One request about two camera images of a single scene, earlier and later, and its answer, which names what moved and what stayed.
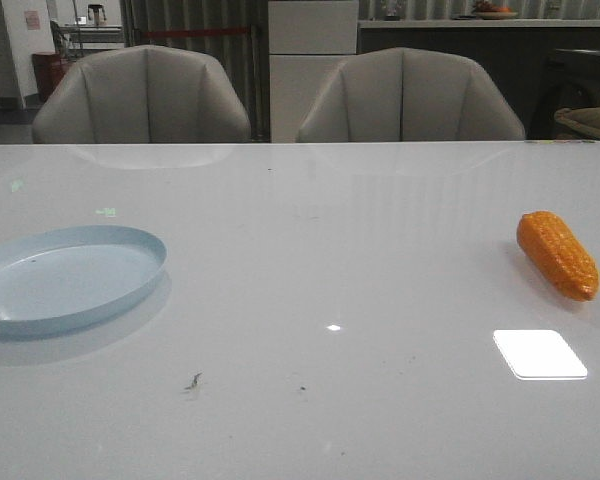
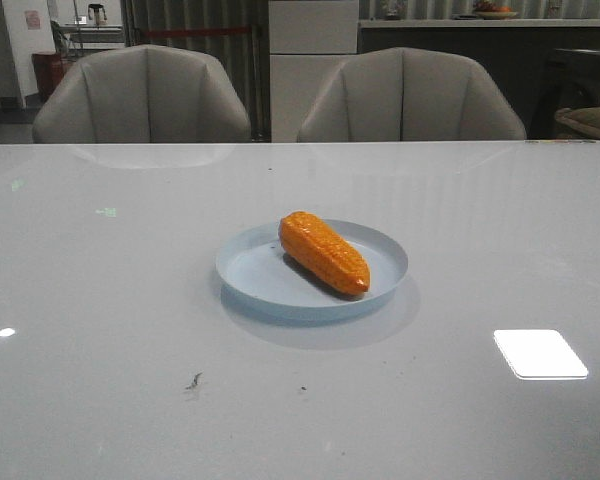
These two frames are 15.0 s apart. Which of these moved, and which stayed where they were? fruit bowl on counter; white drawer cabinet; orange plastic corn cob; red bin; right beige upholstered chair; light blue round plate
Moved: light blue round plate; orange plastic corn cob
Stayed: fruit bowl on counter; white drawer cabinet; right beige upholstered chair; red bin
